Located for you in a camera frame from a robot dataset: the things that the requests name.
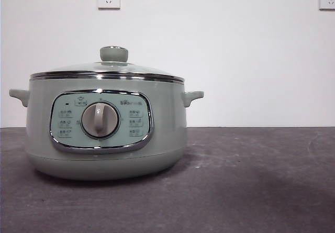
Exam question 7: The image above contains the glass lid with green knob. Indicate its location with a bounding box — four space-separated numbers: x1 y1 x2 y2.
29 46 185 84

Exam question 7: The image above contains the sage green electric cooking pot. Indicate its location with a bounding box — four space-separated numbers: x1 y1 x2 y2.
8 72 205 181

